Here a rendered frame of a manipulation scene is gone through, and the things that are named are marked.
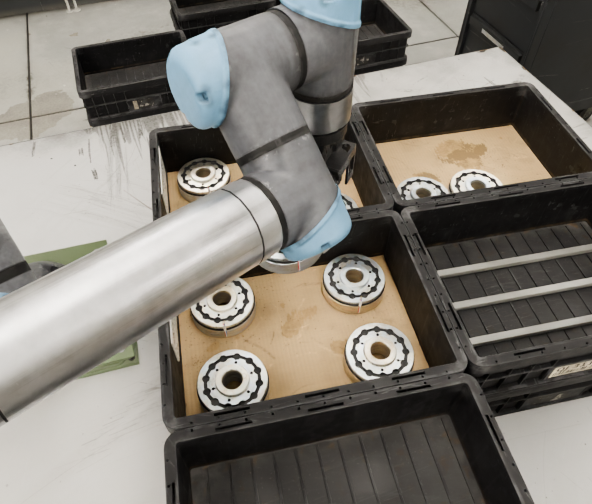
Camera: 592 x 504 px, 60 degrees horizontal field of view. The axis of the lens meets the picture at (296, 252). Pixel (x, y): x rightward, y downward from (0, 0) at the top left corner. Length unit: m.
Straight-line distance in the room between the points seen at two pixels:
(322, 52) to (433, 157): 0.67
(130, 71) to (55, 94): 0.99
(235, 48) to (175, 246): 0.18
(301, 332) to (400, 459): 0.24
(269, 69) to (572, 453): 0.77
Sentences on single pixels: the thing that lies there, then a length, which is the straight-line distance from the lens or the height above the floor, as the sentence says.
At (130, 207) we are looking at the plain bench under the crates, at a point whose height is 0.70.
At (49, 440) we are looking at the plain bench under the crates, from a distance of 0.98.
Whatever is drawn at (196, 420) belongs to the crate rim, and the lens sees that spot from 0.67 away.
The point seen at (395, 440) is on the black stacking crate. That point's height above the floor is 0.83.
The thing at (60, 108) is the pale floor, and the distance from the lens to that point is 2.94.
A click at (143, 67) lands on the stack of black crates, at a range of 2.13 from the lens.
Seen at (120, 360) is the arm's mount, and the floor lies 0.73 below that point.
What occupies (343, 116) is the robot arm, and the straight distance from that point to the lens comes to 0.57.
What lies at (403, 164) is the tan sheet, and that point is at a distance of 1.12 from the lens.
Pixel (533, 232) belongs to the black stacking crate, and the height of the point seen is 0.83.
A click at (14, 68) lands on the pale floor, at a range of 3.37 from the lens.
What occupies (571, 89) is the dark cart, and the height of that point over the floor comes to 0.26.
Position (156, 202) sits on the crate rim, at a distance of 0.91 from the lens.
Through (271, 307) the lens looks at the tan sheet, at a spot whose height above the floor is 0.83.
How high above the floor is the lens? 1.55
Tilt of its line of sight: 51 degrees down
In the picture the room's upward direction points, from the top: straight up
